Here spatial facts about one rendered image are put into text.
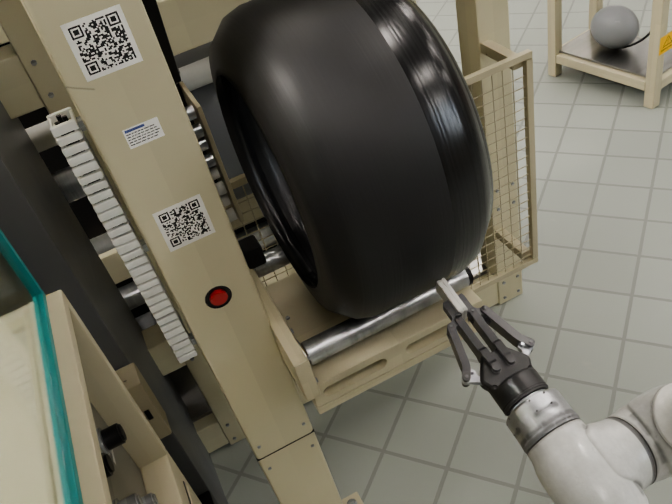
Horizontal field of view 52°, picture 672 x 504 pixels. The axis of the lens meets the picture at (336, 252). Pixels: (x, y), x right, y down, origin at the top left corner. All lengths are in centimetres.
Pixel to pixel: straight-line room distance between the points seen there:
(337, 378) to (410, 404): 102
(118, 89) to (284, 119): 22
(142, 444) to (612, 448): 69
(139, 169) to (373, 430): 141
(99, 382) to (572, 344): 166
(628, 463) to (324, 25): 71
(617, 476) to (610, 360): 137
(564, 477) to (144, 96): 74
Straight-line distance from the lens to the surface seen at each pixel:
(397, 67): 97
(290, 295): 149
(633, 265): 264
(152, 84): 96
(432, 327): 128
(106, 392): 107
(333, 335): 122
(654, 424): 103
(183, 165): 102
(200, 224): 107
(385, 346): 126
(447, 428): 218
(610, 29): 356
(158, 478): 118
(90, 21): 93
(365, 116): 93
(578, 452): 99
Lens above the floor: 181
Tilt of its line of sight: 40 degrees down
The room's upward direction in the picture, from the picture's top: 16 degrees counter-clockwise
